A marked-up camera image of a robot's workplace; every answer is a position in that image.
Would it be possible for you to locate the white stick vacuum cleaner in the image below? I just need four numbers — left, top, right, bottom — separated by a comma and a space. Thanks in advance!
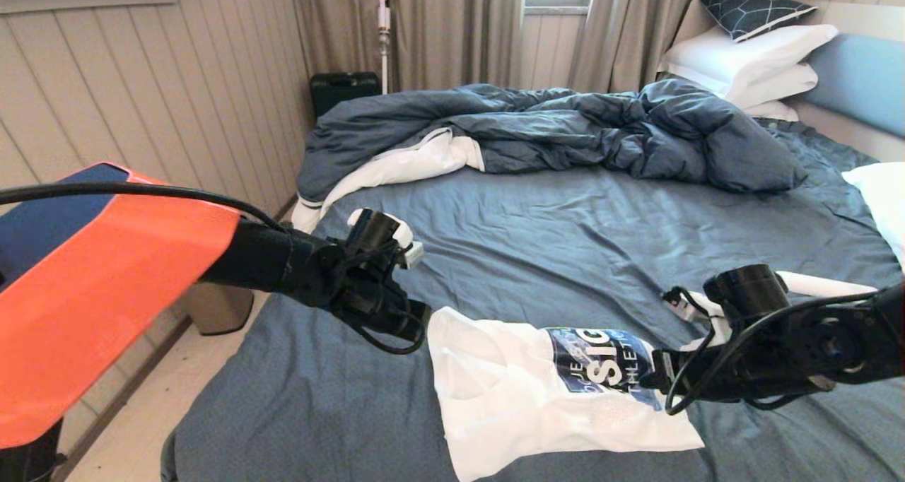
377, 0, 392, 94

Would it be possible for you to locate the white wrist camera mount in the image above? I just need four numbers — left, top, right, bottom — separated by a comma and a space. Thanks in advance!
661, 288, 734, 352
346, 208, 425, 269

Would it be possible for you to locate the flat white pillow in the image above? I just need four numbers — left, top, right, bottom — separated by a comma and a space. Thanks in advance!
742, 100, 800, 122

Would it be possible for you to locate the blue duvet with white lining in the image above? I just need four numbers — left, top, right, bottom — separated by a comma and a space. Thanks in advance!
291, 79, 809, 257

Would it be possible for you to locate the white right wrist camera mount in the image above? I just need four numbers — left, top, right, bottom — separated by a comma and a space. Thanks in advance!
661, 288, 734, 352

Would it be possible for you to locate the beige upholstered bed frame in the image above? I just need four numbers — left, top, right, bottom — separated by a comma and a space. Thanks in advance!
790, 99, 905, 163

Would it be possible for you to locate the blue padded headboard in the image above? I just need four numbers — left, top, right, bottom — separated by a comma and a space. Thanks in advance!
802, 33, 905, 140

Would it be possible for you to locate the long white remote control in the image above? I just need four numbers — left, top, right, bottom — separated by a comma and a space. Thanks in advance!
778, 271, 879, 298

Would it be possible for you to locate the white pillow without stack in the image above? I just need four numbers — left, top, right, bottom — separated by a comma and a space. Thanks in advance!
841, 162, 905, 271

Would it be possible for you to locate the wide beige curtain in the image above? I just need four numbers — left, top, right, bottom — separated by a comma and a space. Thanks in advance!
286, 0, 525, 94

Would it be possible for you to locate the black suitcase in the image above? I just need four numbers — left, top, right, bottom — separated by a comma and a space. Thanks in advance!
310, 71, 383, 119

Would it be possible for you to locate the large white pillow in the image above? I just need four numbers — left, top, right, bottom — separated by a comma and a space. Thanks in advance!
658, 23, 841, 101

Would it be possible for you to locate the dark geometric patterned cushion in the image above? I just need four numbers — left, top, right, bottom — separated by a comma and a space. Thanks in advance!
699, 0, 819, 43

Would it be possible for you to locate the beige trash bin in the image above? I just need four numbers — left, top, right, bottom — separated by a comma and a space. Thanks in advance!
185, 284, 254, 336

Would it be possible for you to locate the white t-shirt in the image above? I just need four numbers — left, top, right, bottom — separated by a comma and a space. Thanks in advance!
426, 307, 706, 482

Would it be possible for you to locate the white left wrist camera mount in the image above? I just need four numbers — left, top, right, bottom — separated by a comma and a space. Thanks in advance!
346, 208, 425, 269

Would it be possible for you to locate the narrow beige curtain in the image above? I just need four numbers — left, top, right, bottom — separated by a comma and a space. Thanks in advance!
568, 0, 743, 94

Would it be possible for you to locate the blue patterned bed sheet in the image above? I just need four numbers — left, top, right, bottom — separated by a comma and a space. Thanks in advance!
161, 118, 905, 482

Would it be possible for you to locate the medium white pillow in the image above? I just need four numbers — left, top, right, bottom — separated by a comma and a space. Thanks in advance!
728, 63, 819, 110

